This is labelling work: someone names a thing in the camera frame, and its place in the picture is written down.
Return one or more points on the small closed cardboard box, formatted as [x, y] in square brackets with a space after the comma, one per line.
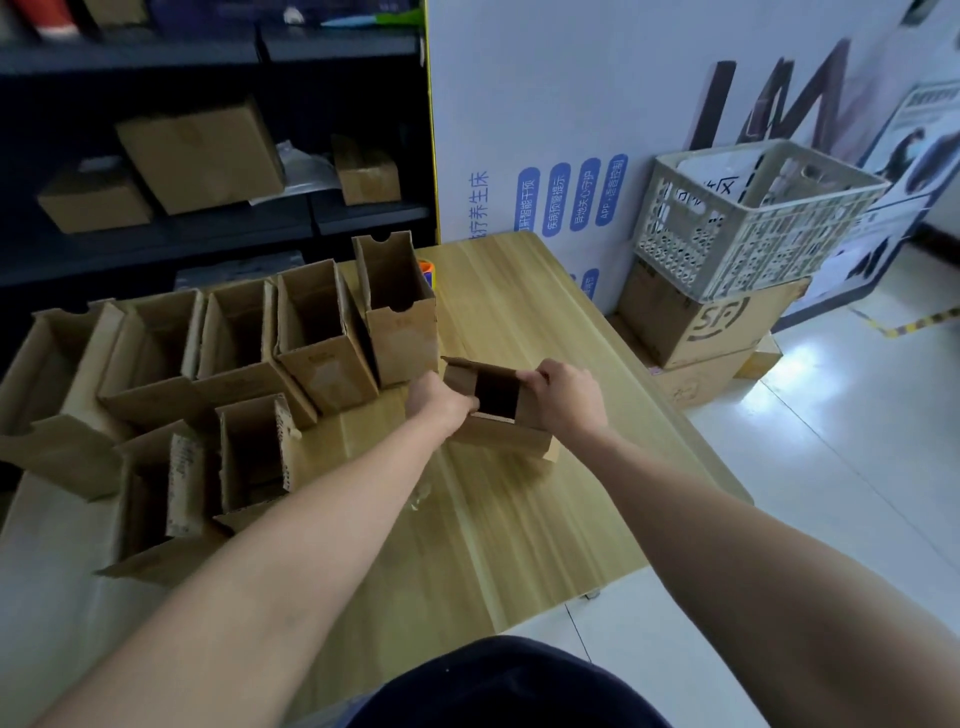
[94, 199]
[366, 176]

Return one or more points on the white printed display board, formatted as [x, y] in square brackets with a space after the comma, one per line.
[600, 112]

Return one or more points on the flat cardboard box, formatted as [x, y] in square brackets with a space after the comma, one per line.
[697, 382]

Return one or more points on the orange and blue tape roll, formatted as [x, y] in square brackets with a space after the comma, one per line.
[427, 274]

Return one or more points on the large closed cardboard box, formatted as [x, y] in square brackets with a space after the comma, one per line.
[201, 156]

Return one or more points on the person's right forearm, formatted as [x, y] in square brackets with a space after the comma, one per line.
[750, 592]

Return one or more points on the person's left fingers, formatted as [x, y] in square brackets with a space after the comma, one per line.
[466, 409]

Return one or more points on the black metal shelving unit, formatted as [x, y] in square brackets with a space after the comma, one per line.
[225, 225]

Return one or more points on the clear plastic bag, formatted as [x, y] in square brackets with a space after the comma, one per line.
[304, 174]

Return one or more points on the cluster of open cardboard cartons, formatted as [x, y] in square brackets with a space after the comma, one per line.
[225, 375]

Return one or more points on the thin cardboard box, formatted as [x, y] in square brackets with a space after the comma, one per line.
[761, 358]

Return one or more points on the person's dark clothing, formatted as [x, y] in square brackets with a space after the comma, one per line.
[510, 686]

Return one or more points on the person's right fingers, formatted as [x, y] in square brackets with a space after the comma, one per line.
[532, 379]

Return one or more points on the person's left forearm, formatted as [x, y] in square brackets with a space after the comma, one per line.
[270, 570]

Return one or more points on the white plastic lattice crate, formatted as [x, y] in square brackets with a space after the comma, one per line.
[754, 221]

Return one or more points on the printed cardboard shipping box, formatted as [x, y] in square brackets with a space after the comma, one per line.
[701, 319]

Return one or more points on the person's left hand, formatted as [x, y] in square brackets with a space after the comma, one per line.
[436, 403]

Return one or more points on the person's right hand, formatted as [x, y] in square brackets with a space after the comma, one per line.
[571, 401]

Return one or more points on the small brown cardboard box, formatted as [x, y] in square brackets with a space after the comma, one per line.
[495, 420]

